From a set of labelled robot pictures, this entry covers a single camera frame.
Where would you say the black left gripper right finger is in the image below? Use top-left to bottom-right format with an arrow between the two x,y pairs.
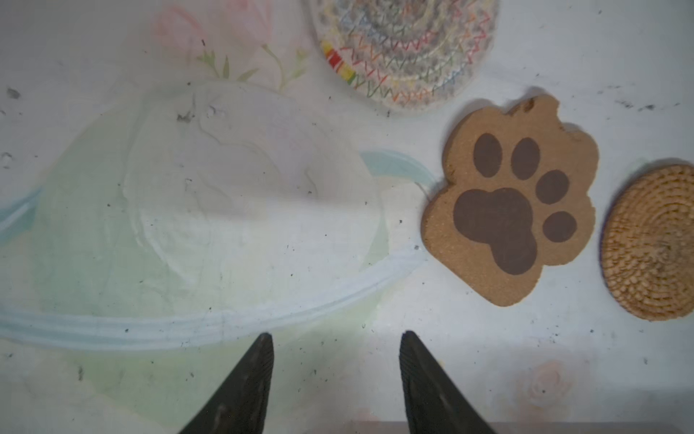
399,331 -> 493,434

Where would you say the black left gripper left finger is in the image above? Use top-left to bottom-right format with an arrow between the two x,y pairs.
182,333 -> 274,433

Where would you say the cork paw print coaster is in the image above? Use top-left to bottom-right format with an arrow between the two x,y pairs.
421,95 -> 599,307

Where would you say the woven rattan round coaster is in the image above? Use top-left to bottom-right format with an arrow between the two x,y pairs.
600,164 -> 693,321

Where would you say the multicolour woven round coaster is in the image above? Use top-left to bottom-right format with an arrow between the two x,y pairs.
309,0 -> 501,112

